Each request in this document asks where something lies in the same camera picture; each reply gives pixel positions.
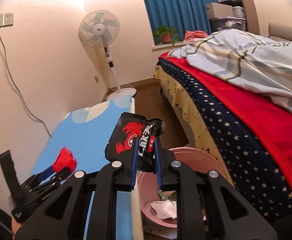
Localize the pink plastic bin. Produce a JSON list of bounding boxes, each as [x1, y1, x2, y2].
[[136, 147, 232, 228]]

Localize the beige box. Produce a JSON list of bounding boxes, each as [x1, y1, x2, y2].
[[205, 2, 234, 20]]

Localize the clear plastic storage box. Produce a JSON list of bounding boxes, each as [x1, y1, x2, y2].
[[209, 17, 247, 33]]

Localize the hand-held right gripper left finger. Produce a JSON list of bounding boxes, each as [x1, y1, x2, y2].
[[15, 136, 139, 240]]

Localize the blue curtain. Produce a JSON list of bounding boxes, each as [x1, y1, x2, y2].
[[138, 0, 222, 47]]

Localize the plaid light blue duvet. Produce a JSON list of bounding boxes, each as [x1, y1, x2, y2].
[[168, 29, 292, 119]]

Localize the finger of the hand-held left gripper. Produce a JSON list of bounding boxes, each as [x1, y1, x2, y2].
[[37, 165, 56, 182], [53, 166, 73, 180]]

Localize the wooden bookshelf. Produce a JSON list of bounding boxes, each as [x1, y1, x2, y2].
[[216, 0, 259, 34]]

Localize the red wrapper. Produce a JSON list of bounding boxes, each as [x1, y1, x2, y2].
[[51, 147, 77, 173]]

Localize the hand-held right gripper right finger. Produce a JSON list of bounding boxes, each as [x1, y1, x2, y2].
[[153, 140, 279, 240]]

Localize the black red snack packet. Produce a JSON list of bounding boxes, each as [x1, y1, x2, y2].
[[105, 112, 167, 167]]

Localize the bed with starry blanket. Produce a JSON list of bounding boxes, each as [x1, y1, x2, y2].
[[153, 59, 292, 224]]

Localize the white lidded pot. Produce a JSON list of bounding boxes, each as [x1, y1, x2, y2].
[[233, 6, 245, 18]]

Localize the red blanket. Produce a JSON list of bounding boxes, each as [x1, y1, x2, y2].
[[158, 52, 292, 198]]

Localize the pink clothes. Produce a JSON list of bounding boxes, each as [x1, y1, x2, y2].
[[184, 30, 209, 42]]

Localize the white standing fan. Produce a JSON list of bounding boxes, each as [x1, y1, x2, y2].
[[79, 10, 138, 103]]

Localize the grey wall cable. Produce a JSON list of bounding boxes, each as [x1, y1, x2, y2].
[[0, 21, 53, 138]]

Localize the white paper bag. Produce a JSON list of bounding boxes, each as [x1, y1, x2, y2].
[[149, 200, 177, 219]]

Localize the potted green plant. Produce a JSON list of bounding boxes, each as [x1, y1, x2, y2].
[[153, 25, 181, 44]]

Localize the green snack packet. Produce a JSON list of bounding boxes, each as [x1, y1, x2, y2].
[[157, 190, 177, 202]]

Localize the white window sill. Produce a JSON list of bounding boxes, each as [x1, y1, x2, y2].
[[151, 41, 195, 51]]

